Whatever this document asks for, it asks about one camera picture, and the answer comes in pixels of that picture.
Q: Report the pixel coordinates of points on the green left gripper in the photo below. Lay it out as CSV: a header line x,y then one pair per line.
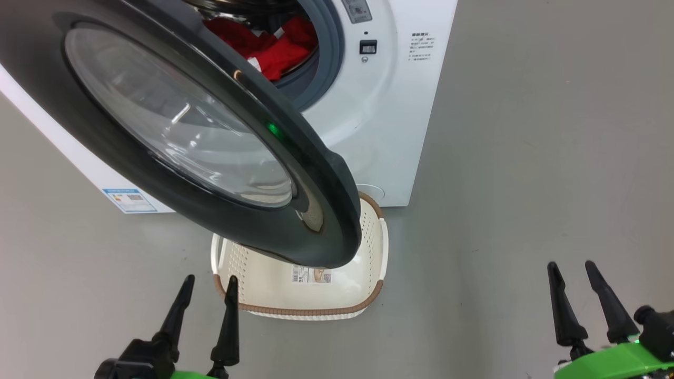
x,y
192,375

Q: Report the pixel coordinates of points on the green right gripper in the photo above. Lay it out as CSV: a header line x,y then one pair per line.
x,y
616,363

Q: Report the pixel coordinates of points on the dark round washing machine door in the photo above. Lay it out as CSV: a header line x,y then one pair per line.
x,y
158,105

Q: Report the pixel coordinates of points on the plain red garment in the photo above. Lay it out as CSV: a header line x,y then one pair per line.
x,y
284,55

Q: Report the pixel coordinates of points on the cream laundry basket brown rim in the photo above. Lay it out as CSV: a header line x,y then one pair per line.
x,y
274,292

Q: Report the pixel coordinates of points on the barcode sticker in basket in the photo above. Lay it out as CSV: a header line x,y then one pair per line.
x,y
311,275

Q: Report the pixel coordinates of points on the white washing machine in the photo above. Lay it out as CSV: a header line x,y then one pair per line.
x,y
379,131

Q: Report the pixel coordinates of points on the grey rubber door seal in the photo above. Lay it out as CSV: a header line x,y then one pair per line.
x,y
329,52

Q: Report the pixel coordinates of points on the steel washing drum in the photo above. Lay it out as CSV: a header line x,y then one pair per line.
x,y
237,6

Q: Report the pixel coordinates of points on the black door latch socket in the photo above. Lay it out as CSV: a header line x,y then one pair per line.
x,y
368,47

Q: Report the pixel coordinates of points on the blue energy label sticker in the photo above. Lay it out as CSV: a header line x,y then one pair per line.
x,y
129,200

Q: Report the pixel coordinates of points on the round filter cover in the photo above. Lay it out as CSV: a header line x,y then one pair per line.
x,y
371,190

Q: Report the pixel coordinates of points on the printed text sticker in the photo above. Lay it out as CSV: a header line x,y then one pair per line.
x,y
421,47

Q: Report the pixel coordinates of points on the grey warning label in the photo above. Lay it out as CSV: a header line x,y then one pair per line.
x,y
357,10

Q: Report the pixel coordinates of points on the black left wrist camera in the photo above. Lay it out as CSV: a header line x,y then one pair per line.
x,y
137,360

